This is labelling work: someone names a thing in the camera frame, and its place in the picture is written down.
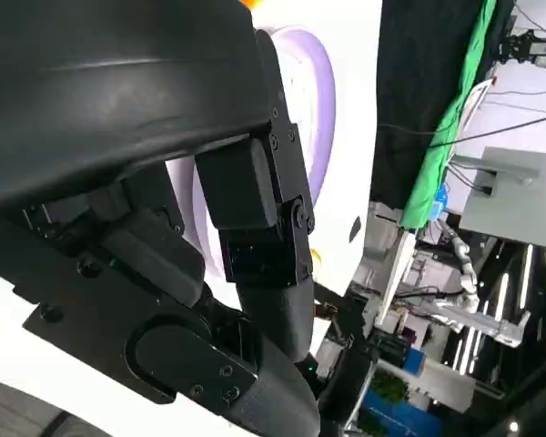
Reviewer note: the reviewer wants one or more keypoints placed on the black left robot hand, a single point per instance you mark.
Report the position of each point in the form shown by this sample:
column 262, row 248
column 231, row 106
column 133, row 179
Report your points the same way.
column 118, row 91

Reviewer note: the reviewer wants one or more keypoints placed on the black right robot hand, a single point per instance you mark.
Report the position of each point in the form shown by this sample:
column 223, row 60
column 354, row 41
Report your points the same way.
column 339, row 305

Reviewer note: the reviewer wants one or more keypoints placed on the orange white toy bread roll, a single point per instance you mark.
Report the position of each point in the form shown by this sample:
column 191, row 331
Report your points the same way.
column 317, row 256
column 254, row 3

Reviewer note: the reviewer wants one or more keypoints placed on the white board panel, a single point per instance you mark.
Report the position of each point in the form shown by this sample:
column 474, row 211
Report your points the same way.
column 398, row 273

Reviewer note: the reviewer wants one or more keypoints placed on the black round table grommet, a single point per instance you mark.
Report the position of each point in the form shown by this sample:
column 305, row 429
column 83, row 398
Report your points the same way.
column 355, row 228

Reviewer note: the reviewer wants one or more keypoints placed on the green leafy plant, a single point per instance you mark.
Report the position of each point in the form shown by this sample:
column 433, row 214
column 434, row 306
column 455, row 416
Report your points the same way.
column 389, row 387

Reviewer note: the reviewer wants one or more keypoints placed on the blue box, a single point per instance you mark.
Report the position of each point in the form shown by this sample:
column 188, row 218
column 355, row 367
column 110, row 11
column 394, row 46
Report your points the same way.
column 391, row 419

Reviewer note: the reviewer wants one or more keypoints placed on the green cloth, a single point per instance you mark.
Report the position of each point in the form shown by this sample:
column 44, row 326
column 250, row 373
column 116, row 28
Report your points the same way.
column 441, row 150

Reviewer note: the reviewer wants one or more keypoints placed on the lilac plate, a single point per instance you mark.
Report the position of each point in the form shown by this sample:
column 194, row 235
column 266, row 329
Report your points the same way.
column 316, row 114

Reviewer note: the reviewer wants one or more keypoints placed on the grey metal box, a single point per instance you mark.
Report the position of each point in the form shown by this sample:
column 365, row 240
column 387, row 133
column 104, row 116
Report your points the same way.
column 518, row 205

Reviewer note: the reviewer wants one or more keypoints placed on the black cloth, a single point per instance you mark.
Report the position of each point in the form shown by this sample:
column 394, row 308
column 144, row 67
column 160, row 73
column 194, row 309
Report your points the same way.
column 405, row 68

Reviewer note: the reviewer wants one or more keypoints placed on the black overhead machine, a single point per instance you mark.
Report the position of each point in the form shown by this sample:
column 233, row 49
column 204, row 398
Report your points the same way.
column 528, row 45

